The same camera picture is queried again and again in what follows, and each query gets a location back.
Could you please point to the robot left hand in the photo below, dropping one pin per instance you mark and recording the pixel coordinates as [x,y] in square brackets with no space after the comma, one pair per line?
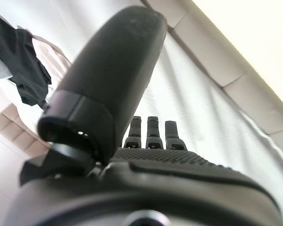
[113,70]

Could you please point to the wicker laundry basket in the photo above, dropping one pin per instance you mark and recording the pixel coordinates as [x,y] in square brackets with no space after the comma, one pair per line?
[49,56]

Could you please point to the bed with beige cover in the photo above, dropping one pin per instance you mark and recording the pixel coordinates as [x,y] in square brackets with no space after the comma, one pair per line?
[191,94]

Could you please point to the black garment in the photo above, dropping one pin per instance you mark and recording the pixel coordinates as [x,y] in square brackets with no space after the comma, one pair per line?
[21,58]

